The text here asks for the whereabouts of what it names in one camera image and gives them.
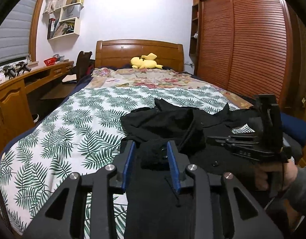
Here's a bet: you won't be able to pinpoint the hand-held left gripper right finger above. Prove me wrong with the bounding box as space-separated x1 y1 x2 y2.
166 141 284 239

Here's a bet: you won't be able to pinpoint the wooden desk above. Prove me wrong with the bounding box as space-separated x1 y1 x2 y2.
0 60 75 160

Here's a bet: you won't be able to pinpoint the white wall shelf unit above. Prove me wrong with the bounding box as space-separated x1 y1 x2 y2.
43 0 84 40

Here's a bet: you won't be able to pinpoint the grey window blind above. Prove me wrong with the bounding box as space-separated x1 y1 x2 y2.
0 0 44 66

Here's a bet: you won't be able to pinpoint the wooden window frame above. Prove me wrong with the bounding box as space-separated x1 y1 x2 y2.
28 0 52 61

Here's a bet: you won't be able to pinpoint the pile of papers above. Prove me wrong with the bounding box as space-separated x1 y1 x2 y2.
56 21 76 36

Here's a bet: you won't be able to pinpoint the person's right forearm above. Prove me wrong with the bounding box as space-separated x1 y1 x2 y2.
280 166 306 215

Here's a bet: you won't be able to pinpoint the navy folded cloth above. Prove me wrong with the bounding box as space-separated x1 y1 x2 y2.
280 112 306 145

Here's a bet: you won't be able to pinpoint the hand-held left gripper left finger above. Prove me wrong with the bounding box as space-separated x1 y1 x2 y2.
23 140 136 239

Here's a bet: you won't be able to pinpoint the grey paper bag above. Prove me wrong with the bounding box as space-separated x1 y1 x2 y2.
61 5 81 22

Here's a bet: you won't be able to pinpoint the black binders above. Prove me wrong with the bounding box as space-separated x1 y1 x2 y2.
48 19 56 39

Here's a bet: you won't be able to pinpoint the wooden louvred wardrobe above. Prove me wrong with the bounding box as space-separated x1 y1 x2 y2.
196 0 299 110

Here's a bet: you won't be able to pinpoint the dark wooden chair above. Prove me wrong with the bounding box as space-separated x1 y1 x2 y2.
62 51 94 85

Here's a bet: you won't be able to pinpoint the leaf print blanket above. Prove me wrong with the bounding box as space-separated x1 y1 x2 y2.
0 85 256 239

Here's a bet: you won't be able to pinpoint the black garment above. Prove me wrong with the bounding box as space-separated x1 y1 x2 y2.
120 98 303 239

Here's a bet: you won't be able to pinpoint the floral quilt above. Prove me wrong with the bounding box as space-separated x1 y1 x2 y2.
89 68 253 109

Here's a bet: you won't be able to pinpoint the grey folded cloth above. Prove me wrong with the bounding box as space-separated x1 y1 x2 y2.
283 136 303 165

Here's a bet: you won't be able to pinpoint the wooden bed headboard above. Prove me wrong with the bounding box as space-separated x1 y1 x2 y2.
95 39 185 73

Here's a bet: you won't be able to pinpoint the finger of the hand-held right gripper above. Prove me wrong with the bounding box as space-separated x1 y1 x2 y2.
207 134 259 142
214 141 259 155

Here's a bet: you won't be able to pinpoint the open wooden side shelf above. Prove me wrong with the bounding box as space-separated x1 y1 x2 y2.
189 4 201 75

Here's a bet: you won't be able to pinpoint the black gadget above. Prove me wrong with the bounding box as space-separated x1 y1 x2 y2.
2 65 17 79
16 61 31 74

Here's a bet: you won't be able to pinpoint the person's right hand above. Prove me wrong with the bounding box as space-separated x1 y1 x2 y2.
255 160 298 192

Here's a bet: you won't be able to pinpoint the yellow plush toy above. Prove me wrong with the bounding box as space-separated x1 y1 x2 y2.
130 53 164 70

